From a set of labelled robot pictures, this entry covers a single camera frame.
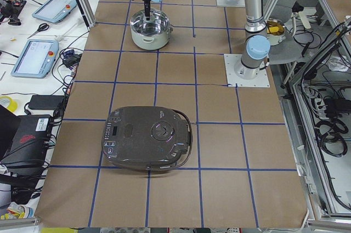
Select yellow tape roll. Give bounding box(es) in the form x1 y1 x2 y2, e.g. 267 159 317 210
0 95 18 112

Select black power adapter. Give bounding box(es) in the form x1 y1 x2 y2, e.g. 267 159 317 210
28 95 64 110

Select dark rice cooker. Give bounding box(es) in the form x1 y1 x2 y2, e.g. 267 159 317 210
101 106 193 171

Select blue teach pendant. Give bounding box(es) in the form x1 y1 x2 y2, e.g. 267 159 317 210
32 0 77 23
11 39 59 78

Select white office chair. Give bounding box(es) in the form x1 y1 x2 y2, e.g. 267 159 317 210
263 0 317 65

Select black laptop computer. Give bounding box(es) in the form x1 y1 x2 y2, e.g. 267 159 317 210
1 106 53 175

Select near blue teach pendant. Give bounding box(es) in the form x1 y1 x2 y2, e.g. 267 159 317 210
11 39 59 78

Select white electric cooking pot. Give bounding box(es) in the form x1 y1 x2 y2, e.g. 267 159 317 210
130 8 173 50

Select metal bowl on chair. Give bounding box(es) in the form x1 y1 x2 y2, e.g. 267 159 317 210
267 19 286 46

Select black scissors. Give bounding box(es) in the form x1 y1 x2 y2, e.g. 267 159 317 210
27 22 50 39

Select far blue teach pendant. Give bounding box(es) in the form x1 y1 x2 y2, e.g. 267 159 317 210
32 0 77 23

